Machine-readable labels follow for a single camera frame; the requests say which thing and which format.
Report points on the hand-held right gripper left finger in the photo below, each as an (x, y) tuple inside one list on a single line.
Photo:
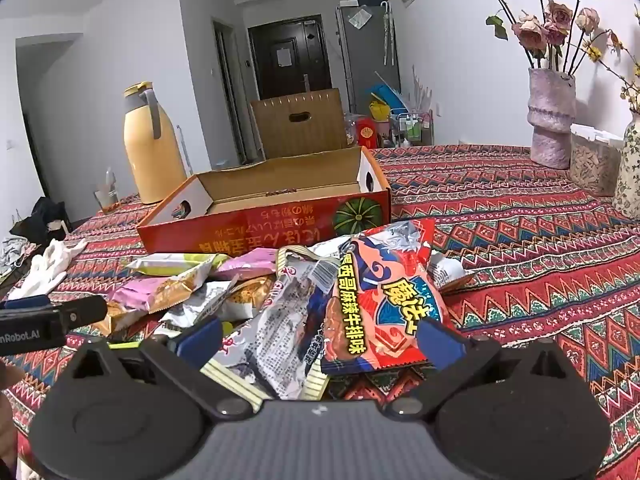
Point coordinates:
[(200, 342)]

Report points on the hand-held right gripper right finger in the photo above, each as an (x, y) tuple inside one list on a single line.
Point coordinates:
[(440, 345)]

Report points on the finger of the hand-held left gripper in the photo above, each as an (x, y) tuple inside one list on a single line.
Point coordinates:
[(25, 303), (85, 312)]

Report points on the pile of snack packets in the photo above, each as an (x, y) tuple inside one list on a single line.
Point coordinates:
[(150, 292)]

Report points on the silver snack packet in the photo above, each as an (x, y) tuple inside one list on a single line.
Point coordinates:
[(270, 340)]

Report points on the red snack packet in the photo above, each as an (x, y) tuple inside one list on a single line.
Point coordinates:
[(380, 280)]

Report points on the pink snack packet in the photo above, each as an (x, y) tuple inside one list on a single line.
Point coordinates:
[(250, 262)]

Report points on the orange cardboard box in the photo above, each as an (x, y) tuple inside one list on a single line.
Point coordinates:
[(300, 185)]

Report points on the person's left forearm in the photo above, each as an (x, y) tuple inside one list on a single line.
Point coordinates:
[(9, 375)]

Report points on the grey white cloth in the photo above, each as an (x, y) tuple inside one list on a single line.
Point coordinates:
[(15, 255)]

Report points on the black bag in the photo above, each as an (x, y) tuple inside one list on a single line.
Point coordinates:
[(42, 220)]

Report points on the drinking glass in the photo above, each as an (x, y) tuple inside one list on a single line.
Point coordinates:
[(107, 195)]

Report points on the patterned red tablecloth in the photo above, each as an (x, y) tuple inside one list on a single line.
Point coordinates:
[(525, 260)]

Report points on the yellow thermos jug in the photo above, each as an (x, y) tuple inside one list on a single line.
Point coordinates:
[(150, 160)]

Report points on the white pole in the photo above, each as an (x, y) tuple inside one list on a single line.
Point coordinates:
[(186, 150)]

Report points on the green bottle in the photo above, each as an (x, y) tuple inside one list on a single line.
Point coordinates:
[(413, 127)]

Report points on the red gift box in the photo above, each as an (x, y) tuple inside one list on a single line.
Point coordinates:
[(367, 134)]

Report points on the wooden chair back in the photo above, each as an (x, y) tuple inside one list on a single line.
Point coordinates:
[(300, 135)]

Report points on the clear seed container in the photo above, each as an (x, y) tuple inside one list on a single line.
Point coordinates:
[(595, 165)]

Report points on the yellow bag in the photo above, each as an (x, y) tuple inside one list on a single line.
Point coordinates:
[(379, 111)]

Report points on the pink textured vase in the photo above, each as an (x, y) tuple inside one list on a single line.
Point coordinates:
[(550, 120)]

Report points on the grey interior door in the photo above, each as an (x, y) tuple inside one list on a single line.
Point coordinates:
[(227, 90)]

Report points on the pink feather sticks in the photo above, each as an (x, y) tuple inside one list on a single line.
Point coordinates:
[(422, 90)]

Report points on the blue board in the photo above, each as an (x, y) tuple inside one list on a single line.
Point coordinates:
[(385, 95)]

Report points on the floral patterned vase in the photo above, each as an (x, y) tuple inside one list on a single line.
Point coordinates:
[(630, 170)]

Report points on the grey refrigerator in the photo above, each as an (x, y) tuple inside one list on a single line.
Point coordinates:
[(365, 60)]

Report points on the black entrance door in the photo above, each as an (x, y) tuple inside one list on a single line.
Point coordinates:
[(290, 60)]

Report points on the white umbrella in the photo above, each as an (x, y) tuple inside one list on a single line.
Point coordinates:
[(386, 35)]

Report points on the dried rose bouquet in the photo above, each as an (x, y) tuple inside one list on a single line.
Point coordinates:
[(532, 30)]

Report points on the yellow flower branch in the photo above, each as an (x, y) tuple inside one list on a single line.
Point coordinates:
[(627, 75)]

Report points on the clear pouch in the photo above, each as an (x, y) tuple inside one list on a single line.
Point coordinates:
[(360, 17)]

